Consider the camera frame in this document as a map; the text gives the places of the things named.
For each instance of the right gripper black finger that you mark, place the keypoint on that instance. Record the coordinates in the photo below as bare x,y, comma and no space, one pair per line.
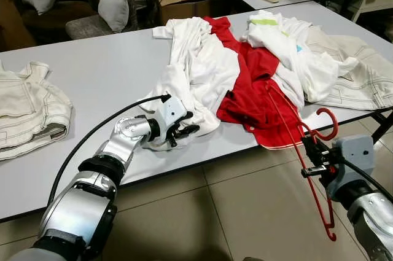
309,151
319,143

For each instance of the white shirt with green label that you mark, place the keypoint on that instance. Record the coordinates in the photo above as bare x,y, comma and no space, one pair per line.
307,64

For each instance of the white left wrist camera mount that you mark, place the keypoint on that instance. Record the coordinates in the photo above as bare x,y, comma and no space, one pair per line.
171,112

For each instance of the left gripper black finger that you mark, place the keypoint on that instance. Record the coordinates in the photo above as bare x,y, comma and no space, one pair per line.
184,117
189,131

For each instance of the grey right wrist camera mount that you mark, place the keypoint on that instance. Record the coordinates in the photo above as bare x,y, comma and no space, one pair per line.
355,156

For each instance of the red plastic hanger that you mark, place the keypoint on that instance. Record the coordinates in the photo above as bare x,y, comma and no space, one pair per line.
336,127

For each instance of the grey cushioned chair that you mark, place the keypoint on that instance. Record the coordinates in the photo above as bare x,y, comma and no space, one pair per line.
86,27

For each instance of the plain white shirt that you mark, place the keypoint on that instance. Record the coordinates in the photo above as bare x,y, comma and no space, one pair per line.
196,70

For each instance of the beige denim jacket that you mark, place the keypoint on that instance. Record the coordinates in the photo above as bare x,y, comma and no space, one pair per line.
362,77
31,107

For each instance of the dark brown armchair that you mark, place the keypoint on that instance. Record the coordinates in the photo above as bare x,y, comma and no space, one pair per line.
61,12

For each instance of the black metal table leg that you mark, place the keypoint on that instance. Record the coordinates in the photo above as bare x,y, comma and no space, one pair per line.
381,127

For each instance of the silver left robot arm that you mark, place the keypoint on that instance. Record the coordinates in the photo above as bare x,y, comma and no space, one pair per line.
73,206

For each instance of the red shirt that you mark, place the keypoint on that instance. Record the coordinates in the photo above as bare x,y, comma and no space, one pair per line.
252,101

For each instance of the brown cardboard box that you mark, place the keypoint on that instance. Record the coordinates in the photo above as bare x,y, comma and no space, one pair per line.
184,6

